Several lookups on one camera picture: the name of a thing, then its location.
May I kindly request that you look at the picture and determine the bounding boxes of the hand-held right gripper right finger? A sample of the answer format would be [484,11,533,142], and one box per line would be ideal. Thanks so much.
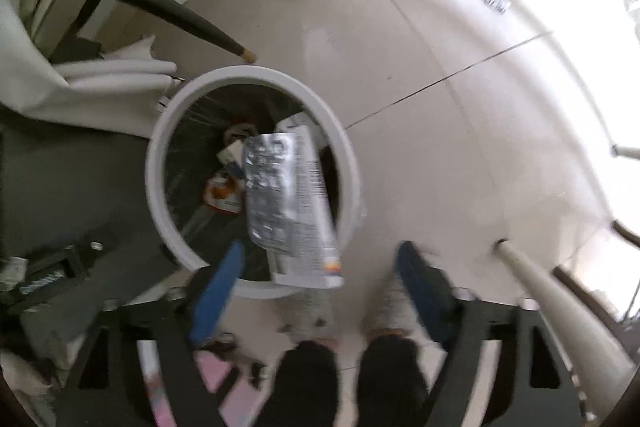
[396,240,587,427]

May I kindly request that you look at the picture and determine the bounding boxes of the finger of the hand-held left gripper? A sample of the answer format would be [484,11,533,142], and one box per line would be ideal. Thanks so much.
[61,228,169,279]

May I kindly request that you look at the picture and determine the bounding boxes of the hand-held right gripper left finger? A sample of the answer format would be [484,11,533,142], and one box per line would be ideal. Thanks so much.
[52,239,248,427]

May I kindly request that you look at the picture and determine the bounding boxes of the white round trash bin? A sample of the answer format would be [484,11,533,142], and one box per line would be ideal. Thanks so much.
[145,66,362,301]

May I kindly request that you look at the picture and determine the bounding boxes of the red white snack packet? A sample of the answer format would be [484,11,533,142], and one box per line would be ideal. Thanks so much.
[202,172,248,216]

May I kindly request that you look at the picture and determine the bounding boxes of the silver blister pack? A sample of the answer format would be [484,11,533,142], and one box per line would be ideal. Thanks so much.
[241,133,333,256]

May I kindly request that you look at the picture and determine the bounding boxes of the white fluffy slipper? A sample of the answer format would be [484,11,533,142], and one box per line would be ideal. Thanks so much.
[361,277,416,338]
[280,289,337,338]

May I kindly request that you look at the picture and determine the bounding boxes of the pink floral bag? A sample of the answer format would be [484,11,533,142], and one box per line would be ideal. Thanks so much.
[139,341,263,427]

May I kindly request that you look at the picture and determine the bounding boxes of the brown wooden chair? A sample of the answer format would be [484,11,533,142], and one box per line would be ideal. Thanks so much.
[549,218,640,325]

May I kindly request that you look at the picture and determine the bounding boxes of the rolled white paper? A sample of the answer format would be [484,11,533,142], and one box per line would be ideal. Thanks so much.
[52,58,179,84]

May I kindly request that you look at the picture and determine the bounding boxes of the cream cloth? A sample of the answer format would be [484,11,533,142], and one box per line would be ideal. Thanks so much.
[0,0,177,134]

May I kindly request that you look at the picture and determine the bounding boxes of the black chair leg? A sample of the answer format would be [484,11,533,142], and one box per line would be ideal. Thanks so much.
[112,0,258,62]

